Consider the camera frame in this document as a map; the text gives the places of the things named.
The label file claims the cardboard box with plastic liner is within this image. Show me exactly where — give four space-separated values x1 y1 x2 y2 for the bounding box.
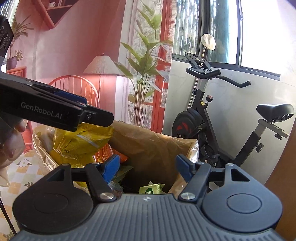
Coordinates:
32 121 199 195

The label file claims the white cloth on pole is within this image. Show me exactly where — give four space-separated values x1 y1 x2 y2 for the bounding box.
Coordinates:
201 34 216 51

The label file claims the yellow chip bag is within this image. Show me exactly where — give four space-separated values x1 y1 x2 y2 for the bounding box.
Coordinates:
50 123 114 168

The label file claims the black exercise bike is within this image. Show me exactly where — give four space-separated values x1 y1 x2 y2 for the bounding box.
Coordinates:
171 52 294 168

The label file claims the orange snack bag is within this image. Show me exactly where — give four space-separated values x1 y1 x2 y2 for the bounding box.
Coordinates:
93 143 128 163

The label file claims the pink room scene backdrop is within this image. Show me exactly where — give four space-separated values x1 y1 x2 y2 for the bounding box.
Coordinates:
1 1 173 126

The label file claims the green snack packet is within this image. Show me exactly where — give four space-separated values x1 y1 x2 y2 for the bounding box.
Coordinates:
139 184 165 195

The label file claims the wooden headboard panel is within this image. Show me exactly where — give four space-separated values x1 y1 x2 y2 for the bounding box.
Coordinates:
265 128 295 240

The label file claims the person's left hand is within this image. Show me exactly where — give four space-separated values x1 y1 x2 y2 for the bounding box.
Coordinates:
1 119 28 169

